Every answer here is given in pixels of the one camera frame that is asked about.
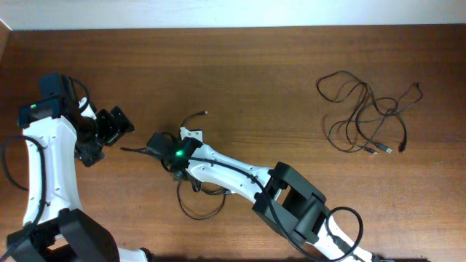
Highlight short black USB cable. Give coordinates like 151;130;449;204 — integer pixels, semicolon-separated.
355;82;424;153

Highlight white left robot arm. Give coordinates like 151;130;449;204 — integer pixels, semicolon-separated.
1;74;154;261

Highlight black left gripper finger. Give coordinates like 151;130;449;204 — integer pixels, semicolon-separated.
95;109;119;146
110;106;135;135

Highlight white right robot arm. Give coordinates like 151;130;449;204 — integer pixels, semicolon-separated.
146;133;381;261

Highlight black USB cable bundle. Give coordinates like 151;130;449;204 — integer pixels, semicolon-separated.
119;110;234;221

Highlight long black USB cable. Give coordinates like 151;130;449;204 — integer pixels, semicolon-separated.
315;70;394;155

